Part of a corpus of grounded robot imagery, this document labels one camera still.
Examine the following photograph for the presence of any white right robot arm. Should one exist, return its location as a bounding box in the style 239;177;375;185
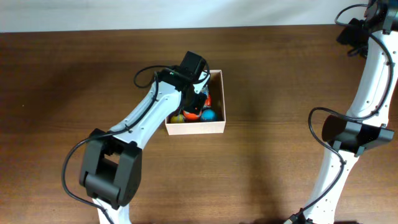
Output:
286;0;397;223

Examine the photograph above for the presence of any red toy ball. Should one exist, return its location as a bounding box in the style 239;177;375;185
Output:
183;110;202;122

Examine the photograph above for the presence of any blue toy ball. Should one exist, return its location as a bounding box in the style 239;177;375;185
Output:
200;109;218;122

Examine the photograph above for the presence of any fire truck with yellow ladder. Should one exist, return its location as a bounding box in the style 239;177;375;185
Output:
201;86;211;110

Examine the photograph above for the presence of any yellow toy ball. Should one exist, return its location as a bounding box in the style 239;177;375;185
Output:
170;114;185;124

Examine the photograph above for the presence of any pink cardboard box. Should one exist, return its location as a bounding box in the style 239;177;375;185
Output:
164;70;226;136

